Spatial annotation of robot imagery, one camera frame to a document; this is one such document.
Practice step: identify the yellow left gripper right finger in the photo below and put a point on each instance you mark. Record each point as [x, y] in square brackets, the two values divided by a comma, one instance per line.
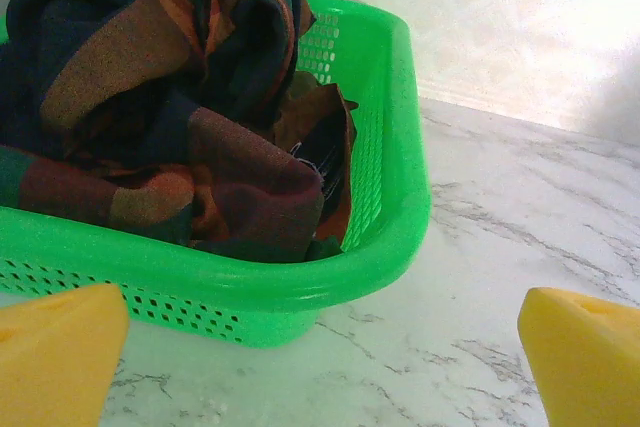
[585, 362]

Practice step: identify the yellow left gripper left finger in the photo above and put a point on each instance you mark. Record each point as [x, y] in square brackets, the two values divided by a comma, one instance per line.
[55, 357]

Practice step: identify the multicolour plaid long sleeve shirt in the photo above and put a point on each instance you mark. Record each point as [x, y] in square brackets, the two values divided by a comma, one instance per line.
[150, 112]

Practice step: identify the green plastic basket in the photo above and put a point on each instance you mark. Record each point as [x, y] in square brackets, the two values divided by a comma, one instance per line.
[390, 187]

